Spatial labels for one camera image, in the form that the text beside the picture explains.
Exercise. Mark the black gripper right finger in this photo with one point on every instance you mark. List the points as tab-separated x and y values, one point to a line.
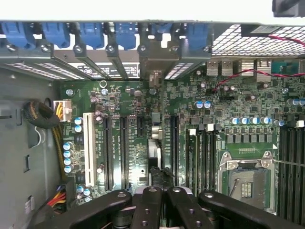
186	210

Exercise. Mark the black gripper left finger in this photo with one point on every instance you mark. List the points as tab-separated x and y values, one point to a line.
147	210

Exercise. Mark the CPU socket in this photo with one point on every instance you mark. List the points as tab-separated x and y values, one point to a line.
247	188

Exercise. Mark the short black expansion slot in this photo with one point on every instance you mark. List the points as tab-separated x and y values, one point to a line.
141	126

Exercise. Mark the white PCI slot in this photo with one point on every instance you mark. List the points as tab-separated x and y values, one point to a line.
89	148

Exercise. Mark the green motherboard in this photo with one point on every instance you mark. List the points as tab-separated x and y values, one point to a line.
133	100

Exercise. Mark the silver socket locking lever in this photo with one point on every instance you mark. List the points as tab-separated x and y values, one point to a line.
290	163

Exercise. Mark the white power connector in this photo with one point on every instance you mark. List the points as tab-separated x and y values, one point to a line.
62	111

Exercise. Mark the blue slot latch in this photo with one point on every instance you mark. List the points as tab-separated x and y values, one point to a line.
126	34
57	34
19	34
197	33
91	34

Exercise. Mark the open dark grey PC case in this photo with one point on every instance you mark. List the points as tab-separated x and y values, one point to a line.
14	59

